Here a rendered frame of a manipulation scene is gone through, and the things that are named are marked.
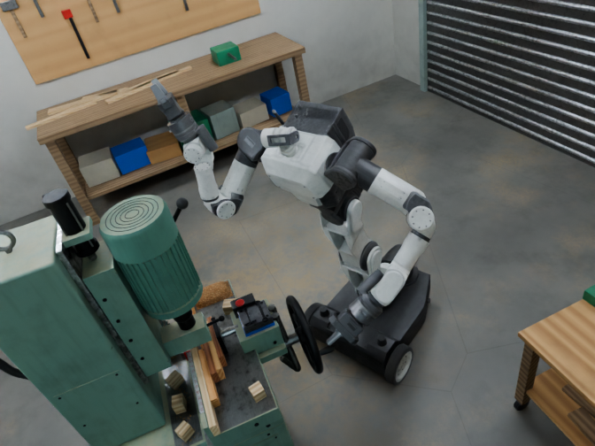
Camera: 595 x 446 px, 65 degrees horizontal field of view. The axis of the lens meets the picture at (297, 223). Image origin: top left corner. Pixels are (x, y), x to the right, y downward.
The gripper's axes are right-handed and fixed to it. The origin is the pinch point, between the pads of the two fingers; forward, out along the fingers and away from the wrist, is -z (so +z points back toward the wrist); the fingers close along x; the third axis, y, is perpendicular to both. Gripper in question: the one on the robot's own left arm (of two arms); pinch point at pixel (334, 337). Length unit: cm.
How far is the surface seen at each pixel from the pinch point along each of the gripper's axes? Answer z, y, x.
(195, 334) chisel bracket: -25.5, 17.5, 33.2
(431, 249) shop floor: 43, -155, -36
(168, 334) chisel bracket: -31, 19, 39
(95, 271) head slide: -20, 43, 62
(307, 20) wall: 111, -316, 167
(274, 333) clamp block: -12.0, 5.3, 15.4
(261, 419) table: -25.7, 24.4, 2.4
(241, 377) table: -26.4, 14.1, 13.5
